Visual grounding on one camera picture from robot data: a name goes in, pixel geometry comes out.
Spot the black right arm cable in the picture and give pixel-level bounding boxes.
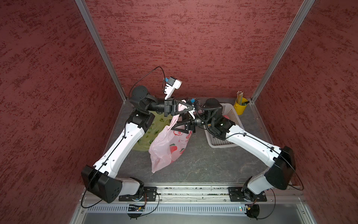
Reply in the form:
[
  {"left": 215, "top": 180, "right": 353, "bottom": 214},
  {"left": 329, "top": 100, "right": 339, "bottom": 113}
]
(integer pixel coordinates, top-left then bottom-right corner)
[{"left": 194, "top": 99, "right": 305, "bottom": 191}]

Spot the green avocado plastic bag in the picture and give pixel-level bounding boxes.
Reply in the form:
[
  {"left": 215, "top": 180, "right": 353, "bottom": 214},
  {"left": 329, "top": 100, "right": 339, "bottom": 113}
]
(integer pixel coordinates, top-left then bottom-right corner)
[{"left": 132, "top": 112, "right": 172, "bottom": 152}]

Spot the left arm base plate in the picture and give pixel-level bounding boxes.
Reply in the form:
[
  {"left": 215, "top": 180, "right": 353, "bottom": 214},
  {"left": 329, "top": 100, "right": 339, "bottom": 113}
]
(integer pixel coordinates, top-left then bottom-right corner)
[{"left": 118, "top": 187, "right": 157, "bottom": 203}]

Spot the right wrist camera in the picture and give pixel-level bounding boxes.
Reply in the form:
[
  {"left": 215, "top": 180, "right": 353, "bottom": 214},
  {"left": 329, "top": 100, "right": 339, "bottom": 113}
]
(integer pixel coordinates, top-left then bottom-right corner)
[{"left": 189, "top": 98, "right": 198, "bottom": 119}]

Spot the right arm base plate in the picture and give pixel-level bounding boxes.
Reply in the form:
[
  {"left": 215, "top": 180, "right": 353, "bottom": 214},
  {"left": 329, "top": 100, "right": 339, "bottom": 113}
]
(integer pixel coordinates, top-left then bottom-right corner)
[{"left": 228, "top": 187, "right": 267, "bottom": 203}]

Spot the left aluminium corner post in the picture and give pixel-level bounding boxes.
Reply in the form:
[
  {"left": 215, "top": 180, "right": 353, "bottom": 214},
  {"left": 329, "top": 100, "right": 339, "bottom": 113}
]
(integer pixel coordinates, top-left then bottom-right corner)
[{"left": 75, "top": 0, "right": 127, "bottom": 102}]

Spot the yellow pencil cup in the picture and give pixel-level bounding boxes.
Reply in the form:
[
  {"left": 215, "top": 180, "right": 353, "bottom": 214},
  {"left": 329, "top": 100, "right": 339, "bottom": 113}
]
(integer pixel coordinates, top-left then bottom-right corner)
[{"left": 234, "top": 98, "right": 249, "bottom": 115}]

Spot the white slotted cable duct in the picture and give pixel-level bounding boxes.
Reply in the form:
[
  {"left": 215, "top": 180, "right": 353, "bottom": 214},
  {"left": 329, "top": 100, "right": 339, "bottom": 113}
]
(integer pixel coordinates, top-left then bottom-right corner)
[{"left": 87, "top": 203, "right": 247, "bottom": 216}]

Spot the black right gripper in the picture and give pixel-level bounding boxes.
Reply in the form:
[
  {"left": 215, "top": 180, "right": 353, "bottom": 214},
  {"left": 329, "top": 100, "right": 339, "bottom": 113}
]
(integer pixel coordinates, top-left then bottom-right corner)
[{"left": 170, "top": 111, "right": 215, "bottom": 133}]

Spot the pink plastic bag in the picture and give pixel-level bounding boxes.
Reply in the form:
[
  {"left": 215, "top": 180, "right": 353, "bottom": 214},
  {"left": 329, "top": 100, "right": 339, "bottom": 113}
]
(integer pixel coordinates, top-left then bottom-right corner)
[{"left": 149, "top": 115, "right": 193, "bottom": 173}]

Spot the aluminium corner post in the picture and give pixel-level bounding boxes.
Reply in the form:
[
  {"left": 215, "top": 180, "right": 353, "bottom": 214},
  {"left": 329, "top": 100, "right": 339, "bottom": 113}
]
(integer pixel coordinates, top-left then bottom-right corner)
[
  {"left": 75, "top": 0, "right": 127, "bottom": 102},
  {"left": 251, "top": 0, "right": 315, "bottom": 103}
]

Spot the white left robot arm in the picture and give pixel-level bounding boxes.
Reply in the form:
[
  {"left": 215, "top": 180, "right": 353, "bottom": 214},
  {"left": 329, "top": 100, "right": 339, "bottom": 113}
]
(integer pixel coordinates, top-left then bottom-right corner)
[{"left": 81, "top": 85, "right": 195, "bottom": 203}]

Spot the white plastic basket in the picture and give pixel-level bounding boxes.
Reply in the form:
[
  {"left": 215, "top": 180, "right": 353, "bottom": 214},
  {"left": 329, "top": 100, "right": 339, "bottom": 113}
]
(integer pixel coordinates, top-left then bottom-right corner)
[{"left": 205, "top": 103, "right": 244, "bottom": 148}]

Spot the colored pencils bundle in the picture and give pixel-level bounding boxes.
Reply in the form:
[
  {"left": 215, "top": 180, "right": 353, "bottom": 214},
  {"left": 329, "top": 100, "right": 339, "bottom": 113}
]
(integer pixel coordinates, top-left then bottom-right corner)
[{"left": 236, "top": 91, "right": 243, "bottom": 105}]

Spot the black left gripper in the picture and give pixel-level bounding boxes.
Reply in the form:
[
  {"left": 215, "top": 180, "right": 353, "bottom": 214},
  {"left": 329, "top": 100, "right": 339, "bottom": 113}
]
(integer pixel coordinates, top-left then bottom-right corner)
[{"left": 145, "top": 95, "right": 193, "bottom": 117}]

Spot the right aluminium corner post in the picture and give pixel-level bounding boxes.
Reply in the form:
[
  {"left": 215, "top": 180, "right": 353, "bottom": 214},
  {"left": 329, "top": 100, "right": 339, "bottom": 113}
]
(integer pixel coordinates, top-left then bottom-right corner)
[{"left": 251, "top": 0, "right": 315, "bottom": 103}]

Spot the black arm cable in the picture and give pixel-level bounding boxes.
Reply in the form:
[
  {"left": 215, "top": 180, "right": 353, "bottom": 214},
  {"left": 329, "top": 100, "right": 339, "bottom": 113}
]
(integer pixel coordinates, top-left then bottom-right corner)
[
  {"left": 80, "top": 66, "right": 167, "bottom": 209},
  {"left": 194, "top": 99, "right": 305, "bottom": 191}
]

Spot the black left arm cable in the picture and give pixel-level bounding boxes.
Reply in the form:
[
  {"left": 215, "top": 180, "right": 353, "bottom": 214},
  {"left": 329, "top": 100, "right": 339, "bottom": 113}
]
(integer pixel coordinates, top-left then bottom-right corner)
[{"left": 80, "top": 66, "right": 167, "bottom": 209}]

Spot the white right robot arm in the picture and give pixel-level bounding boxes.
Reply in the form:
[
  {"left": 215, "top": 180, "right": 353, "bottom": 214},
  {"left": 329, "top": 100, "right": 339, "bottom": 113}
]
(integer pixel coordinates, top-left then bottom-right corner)
[{"left": 170, "top": 98, "right": 296, "bottom": 202}]

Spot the aluminium front rail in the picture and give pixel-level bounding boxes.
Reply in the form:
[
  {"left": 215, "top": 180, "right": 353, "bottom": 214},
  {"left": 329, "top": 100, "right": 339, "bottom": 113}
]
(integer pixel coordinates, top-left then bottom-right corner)
[{"left": 70, "top": 183, "right": 316, "bottom": 224}]

